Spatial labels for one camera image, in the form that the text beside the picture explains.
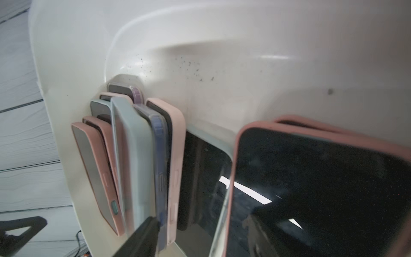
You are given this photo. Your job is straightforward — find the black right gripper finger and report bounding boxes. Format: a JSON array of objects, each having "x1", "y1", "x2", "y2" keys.
[{"x1": 113, "y1": 217, "x2": 159, "y2": 257}]

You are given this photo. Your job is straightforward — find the light green case phone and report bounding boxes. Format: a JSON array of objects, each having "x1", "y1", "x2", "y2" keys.
[{"x1": 176, "y1": 125, "x2": 233, "y2": 257}]

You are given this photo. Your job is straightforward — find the pink case phone front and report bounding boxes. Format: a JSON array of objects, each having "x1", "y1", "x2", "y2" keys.
[{"x1": 223, "y1": 121, "x2": 411, "y2": 257}]

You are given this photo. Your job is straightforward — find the mint green case phone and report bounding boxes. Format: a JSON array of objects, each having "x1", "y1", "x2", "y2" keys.
[{"x1": 111, "y1": 97, "x2": 156, "y2": 236}]

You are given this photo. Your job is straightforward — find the pink case phone leftmost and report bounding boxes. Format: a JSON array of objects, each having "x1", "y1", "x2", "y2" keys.
[{"x1": 71, "y1": 122, "x2": 125, "y2": 236}]

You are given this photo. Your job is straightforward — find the blue purple case phone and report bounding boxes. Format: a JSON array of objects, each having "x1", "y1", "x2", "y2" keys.
[{"x1": 133, "y1": 104, "x2": 168, "y2": 251}]

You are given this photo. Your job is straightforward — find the pale pink case phone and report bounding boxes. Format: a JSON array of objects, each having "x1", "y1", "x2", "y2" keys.
[{"x1": 146, "y1": 97, "x2": 186, "y2": 246}]

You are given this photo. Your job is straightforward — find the grey green case phone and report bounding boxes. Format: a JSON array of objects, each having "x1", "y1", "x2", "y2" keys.
[{"x1": 90, "y1": 99, "x2": 112, "y2": 124}]

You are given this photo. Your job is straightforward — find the purple case phone back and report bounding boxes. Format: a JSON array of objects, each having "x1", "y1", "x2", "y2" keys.
[{"x1": 107, "y1": 82, "x2": 144, "y2": 104}]

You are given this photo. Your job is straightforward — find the pink case phone behind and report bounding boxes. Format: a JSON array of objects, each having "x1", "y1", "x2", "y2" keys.
[{"x1": 274, "y1": 115, "x2": 356, "y2": 135}]

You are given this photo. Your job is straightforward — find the white plastic storage box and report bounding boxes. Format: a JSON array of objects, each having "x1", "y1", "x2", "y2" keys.
[{"x1": 29, "y1": 1, "x2": 411, "y2": 257}]

